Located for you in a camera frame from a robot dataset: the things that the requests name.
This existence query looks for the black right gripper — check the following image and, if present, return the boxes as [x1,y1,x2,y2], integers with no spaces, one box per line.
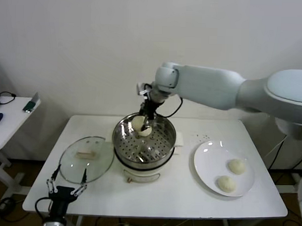
[139,99,158,132]

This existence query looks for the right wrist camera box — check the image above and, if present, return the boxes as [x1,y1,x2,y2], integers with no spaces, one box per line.
[136,82,153,97]

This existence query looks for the steel steamer basket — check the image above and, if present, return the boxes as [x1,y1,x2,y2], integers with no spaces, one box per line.
[111,110,178,170]

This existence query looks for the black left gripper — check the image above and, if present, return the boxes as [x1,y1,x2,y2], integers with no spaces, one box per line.
[45,164,88,220]

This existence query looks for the black cable on side table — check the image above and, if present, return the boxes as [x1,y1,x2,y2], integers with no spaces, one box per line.
[0,91,17,106]

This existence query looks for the black floor cable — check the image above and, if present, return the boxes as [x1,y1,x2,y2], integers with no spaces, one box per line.
[0,197,29,223]

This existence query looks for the white round plate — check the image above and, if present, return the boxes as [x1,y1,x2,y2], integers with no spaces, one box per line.
[192,140,257,198]

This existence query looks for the black hanging cable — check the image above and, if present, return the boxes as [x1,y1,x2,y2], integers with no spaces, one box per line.
[267,133,289,170]

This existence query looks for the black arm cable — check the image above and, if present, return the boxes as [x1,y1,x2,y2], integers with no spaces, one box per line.
[154,94,184,119]
[35,197,54,216]

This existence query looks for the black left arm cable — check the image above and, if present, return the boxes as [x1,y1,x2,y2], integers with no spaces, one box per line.
[35,197,54,216]

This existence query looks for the glass pot lid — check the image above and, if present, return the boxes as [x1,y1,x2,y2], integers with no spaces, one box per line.
[58,135,116,185]

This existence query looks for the white electric cooker base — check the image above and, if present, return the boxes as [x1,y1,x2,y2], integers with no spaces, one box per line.
[113,145,176,185]

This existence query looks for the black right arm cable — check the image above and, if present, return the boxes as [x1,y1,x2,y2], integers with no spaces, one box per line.
[154,94,184,119]

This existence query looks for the white side table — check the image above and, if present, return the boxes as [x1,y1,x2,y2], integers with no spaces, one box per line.
[0,95,42,196]

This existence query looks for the white steamed baozi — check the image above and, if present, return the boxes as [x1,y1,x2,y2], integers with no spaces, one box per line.
[136,124,153,138]
[227,158,247,175]
[131,116,146,132]
[215,175,238,195]

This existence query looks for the green and silver object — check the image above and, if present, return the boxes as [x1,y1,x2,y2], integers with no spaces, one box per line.
[22,91,41,114]

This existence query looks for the brown crumbs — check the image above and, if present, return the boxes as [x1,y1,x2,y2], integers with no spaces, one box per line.
[192,133,210,142]

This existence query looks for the white floor stand frame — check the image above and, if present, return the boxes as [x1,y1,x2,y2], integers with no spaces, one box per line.
[267,168,302,195]

